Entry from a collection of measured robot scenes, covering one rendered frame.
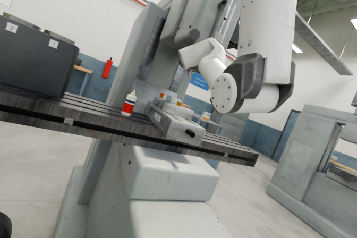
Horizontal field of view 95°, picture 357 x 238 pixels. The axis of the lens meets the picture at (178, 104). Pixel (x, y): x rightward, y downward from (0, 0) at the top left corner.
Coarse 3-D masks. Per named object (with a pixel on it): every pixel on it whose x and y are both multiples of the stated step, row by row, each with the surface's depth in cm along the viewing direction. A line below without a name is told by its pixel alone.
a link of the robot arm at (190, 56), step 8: (192, 32) 50; (192, 40) 51; (184, 48) 52; (192, 48) 51; (200, 48) 50; (208, 48) 51; (184, 56) 50; (192, 56) 51; (200, 56) 51; (184, 64) 52; (192, 64) 52
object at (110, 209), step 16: (112, 144) 99; (112, 160) 86; (112, 176) 77; (96, 192) 97; (112, 192) 69; (96, 208) 85; (112, 208) 63; (128, 208) 50; (144, 208) 49; (160, 208) 52; (176, 208) 54; (192, 208) 57; (208, 208) 61; (96, 224) 76; (112, 224) 57; (128, 224) 46; (144, 224) 44; (160, 224) 46; (176, 224) 48; (192, 224) 50; (208, 224) 53
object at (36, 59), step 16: (0, 16) 45; (0, 32) 46; (16, 32) 48; (32, 32) 49; (48, 32) 53; (0, 48) 47; (16, 48) 48; (32, 48) 50; (48, 48) 52; (64, 48) 53; (0, 64) 48; (16, 64) 49; (32, 64) 51; (48, 64) 52; (64, 64) 54; (0, 80) 48; (16, 80) 50; (32, 80) 52; (48, 80) 53; (64, 80) 55
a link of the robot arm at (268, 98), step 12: (216, 60) 44; (204, 72) 44; (216, 72) 40; (264, 84) 31; (276, 84) 32; (264, 96) 30; (276, 96) 32; (240, 108) 30; (252, 108) 31; (264, 108) 32
